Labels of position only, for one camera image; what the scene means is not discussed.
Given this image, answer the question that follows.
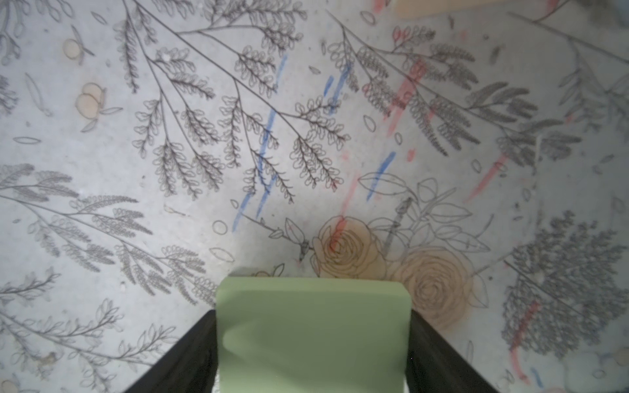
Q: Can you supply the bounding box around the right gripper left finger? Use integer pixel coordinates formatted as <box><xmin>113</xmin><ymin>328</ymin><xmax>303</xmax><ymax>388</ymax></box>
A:
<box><xmin>126</xmin><ymin>310</ymin><xmax>218</xmax><ymax>393</ymax></box>

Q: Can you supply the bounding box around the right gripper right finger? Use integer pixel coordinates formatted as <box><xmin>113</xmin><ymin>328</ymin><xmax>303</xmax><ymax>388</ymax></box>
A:
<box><xmin>406</xmin><ymin>310</ymin><xmax>497</xmax><ymax>393</ymax></box>

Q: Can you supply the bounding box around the green sticky note pad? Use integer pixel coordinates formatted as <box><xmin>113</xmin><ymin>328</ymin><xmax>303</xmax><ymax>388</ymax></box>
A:
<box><xmin>216</xmin><ymin>277</ymin><xmax>411</xmax><ymax>392</ymax></box>

